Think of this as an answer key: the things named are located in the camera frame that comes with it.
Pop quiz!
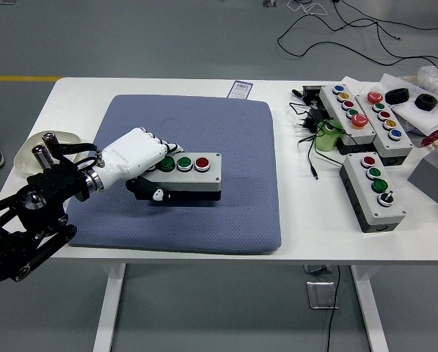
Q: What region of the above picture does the black floor cable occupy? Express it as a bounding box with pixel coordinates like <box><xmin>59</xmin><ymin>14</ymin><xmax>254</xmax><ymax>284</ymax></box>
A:
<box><xmin>276</xmin><ymin>0</ymin><xmax>438</xmax><ymax>76</ymax></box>

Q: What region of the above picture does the metal floor plate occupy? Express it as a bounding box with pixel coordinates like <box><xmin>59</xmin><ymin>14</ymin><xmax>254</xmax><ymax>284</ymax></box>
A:
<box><xmin>306</xmin><ymin>281</ymin><xmax>340</xmax><ymax>310</ymax></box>

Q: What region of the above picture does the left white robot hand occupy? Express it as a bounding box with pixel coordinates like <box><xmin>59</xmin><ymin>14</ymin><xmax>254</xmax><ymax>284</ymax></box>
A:
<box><xmin>95</xmin><ymin>127</ymin><xmax>186</xmax><ymax>202</ymax></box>

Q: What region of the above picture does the grey four-button control box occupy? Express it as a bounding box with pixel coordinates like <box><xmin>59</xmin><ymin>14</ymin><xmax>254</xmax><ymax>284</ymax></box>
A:
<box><xmin>338</xmin><ymin>152</ymin><xmax>406</xmax><ymax>234</ymax></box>
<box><xmin>130</xmin><ymin>150</ymin><xmax>223</xmax><ymax>202</ymax></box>

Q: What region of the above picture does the white floor cable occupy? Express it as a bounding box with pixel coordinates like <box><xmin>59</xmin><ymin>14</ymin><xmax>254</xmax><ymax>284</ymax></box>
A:
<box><xmin>288</xmin><ymin>0</ymin><xmax>329</xmax><ymax>16</ymax></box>

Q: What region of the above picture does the blue-grey padded mat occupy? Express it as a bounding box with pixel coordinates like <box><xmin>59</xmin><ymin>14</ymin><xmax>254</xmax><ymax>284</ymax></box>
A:
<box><xmin>67</xmin><ymin>94</ymin><xmax>282</xmax><ymax>256</ymax></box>

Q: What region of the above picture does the black power plug with cord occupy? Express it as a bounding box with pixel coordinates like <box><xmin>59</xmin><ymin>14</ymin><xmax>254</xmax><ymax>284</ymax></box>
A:
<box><xmin>288</xmin><ymin>101</ymin><xmax>348</xmax><ymax>181</ymax></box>

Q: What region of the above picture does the grey block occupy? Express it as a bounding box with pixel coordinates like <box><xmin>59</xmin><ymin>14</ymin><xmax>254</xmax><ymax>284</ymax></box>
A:
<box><xmin>407</xmin><ymin>142</ymin><xmax>438</xmax><ymax>206</ymax></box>

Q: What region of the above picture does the five-button box with mushroom button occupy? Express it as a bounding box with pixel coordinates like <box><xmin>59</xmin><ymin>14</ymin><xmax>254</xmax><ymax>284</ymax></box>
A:
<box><xmin>318</xmin><ymin>84</ymin><xmax>378</xmax><ymax>155</ymax></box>

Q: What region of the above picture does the black electronic module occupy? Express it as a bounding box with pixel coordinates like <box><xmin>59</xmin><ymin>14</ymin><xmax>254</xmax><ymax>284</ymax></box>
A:
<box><xmin>301</xmin><ymin>85</ymin><xmax>324</xmax><ymax>106</ymax></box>

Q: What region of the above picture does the black oval foam ring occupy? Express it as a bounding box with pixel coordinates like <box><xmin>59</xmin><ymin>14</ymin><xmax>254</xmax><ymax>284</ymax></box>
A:
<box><xmin>384</xmin><ymin>87</ymin><xmax>410</xmax><ymax>106</ymax></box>

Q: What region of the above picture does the black adapter block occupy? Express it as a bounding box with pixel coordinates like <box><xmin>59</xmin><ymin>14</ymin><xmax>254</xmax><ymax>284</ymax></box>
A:
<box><xmin>308</xmin><ymin>107</ymin><xmax>332</xmax><ymax>122</ymax></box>

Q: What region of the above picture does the purple-edged label card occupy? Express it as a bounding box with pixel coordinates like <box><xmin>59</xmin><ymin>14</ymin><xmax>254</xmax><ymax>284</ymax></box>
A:
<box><xmin>227</xmin><ymin>80</ymin><xmax>255</xmax><ymax>99</ymax></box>

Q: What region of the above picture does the black round foam ring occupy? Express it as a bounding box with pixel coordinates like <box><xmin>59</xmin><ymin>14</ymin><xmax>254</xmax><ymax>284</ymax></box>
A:
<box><xmin>414</xmin><ymin>94</ymin><xmax>438</xmax><ymax>111</ymax></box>

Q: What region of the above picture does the five-button box with red stop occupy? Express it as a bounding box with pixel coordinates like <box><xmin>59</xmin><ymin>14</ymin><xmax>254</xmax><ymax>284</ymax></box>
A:
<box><xmin>354</xmin><ymin>89</ymin><xmax>415</xmax><ymax>166</ymax></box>

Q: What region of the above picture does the clear bubble wrap bag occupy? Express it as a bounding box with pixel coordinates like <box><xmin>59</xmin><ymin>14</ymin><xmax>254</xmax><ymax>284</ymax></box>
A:
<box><xmin>401</xmin><ymin>65</ymin><xmax>438</xmax><ymax>98</ymax></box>

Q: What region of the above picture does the white table leg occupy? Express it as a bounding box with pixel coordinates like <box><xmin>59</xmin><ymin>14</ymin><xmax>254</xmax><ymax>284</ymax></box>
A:
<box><xmin>92</xmin><ymin>263</ymin><xmax>127</xmax><ymax>352</ymax></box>
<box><xmin>350</xmin><ymin>264</ymin><xmax>390</xmax><ymax>352</ymax></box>

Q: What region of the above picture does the beige shallow dish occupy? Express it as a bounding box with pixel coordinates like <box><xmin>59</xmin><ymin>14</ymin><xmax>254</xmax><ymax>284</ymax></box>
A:
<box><xmin>13</xmin><ymin>130</ymin><xmax>84</xmax><ymax>177</ymax></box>

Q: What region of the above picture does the white foam sheet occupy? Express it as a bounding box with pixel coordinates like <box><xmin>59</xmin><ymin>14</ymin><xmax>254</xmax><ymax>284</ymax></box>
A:
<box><xmin>379</xmin><ymin>73</ymin><xmax>438</xmax><ymax>136</ymax></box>

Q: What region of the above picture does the black cable under table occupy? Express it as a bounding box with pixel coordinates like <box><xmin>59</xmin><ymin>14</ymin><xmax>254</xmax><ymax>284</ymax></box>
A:
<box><xmin>326</xmin><ymin>265</ymin><xmax>341</xmax><ymax>352</ymax></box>

